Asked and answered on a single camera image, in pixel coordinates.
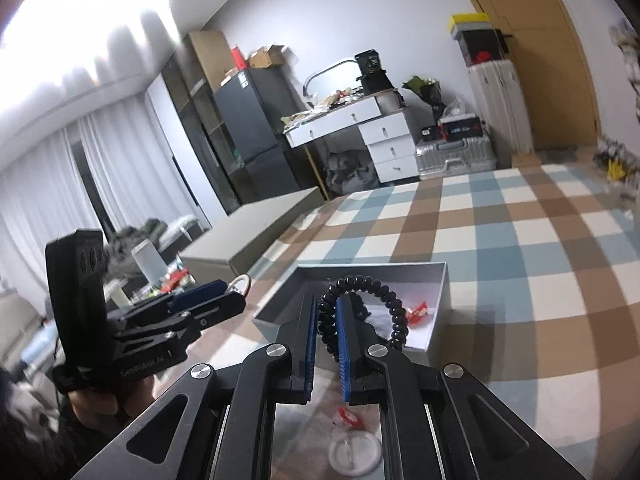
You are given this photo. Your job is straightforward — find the white drawer unit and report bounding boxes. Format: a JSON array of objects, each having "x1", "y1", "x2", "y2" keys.
[{"x1": 359, "y1": 110, "x2": 419, "y2": 183}]

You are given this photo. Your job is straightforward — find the black red box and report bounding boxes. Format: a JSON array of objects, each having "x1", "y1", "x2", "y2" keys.
[{"x1": 438, "y1": 114, "x2": 484, "y2": 142}]

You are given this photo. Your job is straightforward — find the curved desk mirror frame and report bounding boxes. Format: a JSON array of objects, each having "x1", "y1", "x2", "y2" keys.
[{"x1": 302, "y1": 58, "x2": 359, "y2": 108}]

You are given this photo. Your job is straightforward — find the black shoe box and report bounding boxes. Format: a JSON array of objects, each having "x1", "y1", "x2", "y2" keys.
[{"x1": 456, "y1": 29, "x2": 509, "y2": 67}]

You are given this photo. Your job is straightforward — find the white curtain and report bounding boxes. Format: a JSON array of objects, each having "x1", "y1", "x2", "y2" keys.
[{"x1": 1, "y1": 93, "x2": 198, "y2": 311}]

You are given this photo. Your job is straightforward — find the black bead bracelet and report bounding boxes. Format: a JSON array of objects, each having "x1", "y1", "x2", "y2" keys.
[{"x1": 316, "y1": 274, "x2": 410, "y2": 363}]

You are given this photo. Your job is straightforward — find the silver flat suitcase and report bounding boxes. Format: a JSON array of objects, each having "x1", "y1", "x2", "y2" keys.
[{"x1": 416, "y1": 136, "x2": 497, "y2": 180}]

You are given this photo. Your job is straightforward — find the black refrigerator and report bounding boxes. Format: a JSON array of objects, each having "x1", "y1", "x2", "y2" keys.
[{"x1": 215, "y1": 66, "x2": 316, "y2": 204}]

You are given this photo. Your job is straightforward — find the cardboard box on fridge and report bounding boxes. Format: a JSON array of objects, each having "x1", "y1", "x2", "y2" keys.
[{"x1": 248, "y1": 44, "x2": 298, "y2": 68}]

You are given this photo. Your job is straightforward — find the round white lid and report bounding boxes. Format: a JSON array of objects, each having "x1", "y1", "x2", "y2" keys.
[{"x1": 328, "y1": 430, "x2": 382, "y2": 478}]

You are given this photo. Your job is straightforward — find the dark flower bouquet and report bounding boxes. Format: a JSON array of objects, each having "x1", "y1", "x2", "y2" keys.
[{"x1": 402, "y1": 75, "x2": 445, "y2": 108}]

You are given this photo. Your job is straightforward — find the checked bed cover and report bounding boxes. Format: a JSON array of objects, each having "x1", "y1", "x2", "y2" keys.
[{"x1": 199, "y1": 161, "x2": 640, "y2": 480}]

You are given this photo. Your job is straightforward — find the left hand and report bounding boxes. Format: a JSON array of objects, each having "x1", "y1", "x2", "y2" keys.
[{"x1": 68, "y1": 376, "x2": 155, "y2": 434}]

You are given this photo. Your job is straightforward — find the white upright suitcase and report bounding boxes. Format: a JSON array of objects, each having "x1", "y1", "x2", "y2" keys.
[{"x1": 468, "y1": 60, "x2": 534, "y2": 168}]

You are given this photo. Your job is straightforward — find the yellow lid shoe box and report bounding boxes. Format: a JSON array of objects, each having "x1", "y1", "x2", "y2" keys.
[{"x1": 449, "y1": 12, "x2": 492, "y2": 38}]

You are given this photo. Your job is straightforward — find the wooden door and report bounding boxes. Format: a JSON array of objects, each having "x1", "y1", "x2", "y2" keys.
[{"x1": 471, "y1": 0, "x2": 600, "y2": 150}]

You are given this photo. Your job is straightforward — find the dark glass cabinet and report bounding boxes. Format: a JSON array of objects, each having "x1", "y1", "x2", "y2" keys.
[{"x1": 162, "y1": 37, "x2": 243, "y2": 214}]

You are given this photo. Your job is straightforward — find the black bag on desk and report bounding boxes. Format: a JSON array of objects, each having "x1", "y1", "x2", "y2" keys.
[{"x1": 355, "y1": 49, "x2": 394, "y2": 96}]

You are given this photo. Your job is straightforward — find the grey cardboard box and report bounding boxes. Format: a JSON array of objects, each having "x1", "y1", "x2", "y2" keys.
[{"x1": 252, "y1": 261, "x2": 452, "y2": 366}]

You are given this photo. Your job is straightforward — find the white dressing desk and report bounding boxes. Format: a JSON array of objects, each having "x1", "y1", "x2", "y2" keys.
[{"x1": 283, "y1": 89, "x2": 406, "y2": 148}]

